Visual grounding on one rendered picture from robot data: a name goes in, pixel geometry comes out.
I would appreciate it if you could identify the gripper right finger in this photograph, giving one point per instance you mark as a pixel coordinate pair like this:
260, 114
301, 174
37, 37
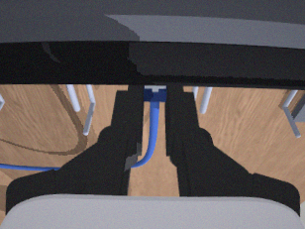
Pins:
209, 171

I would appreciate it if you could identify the blue patch cable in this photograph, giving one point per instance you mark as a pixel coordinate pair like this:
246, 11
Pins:
154, 110

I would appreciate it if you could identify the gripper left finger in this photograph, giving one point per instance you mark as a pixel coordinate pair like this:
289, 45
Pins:
102, 169

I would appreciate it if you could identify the white ethernet plug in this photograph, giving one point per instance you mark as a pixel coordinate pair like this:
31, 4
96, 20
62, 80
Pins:
155, 93

